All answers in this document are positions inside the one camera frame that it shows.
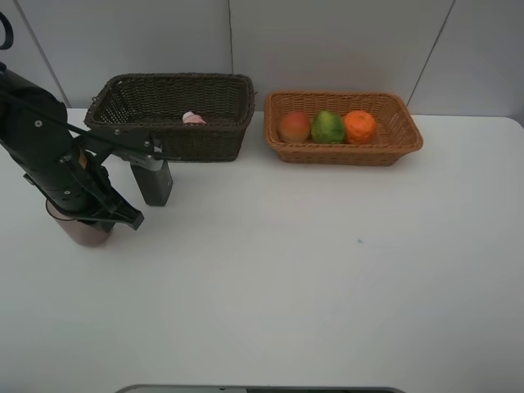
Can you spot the light brown wicker basket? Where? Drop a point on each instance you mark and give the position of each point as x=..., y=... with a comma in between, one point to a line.
x=397, y=135

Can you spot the dark green rectangular bottle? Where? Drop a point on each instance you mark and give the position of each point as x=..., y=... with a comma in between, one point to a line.
x=154, y=181

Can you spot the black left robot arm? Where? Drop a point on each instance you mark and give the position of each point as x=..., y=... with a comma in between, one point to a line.
x=28, y=111

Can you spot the orange tangerine fruit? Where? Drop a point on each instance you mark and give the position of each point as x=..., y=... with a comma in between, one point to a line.
x=360, y=127

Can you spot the green mango fruit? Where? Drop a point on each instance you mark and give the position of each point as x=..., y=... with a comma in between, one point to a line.
x=327, y=127

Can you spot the dark brown wicker basket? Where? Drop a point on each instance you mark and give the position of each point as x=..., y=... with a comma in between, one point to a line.
x=155, y=103

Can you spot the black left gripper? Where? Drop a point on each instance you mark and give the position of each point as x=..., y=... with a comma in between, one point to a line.
x=76, y=184

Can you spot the translucent purple plastic cup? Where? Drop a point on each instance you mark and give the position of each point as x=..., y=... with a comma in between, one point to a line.
x=88, y=235

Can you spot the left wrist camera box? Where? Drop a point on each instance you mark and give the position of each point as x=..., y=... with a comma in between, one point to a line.
x=127, y=143

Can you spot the red yellow peach fruit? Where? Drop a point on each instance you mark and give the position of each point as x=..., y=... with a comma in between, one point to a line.
x=294, y=127

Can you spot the pink lotion bottle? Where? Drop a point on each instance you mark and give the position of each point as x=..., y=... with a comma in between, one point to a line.
x=192, y=118

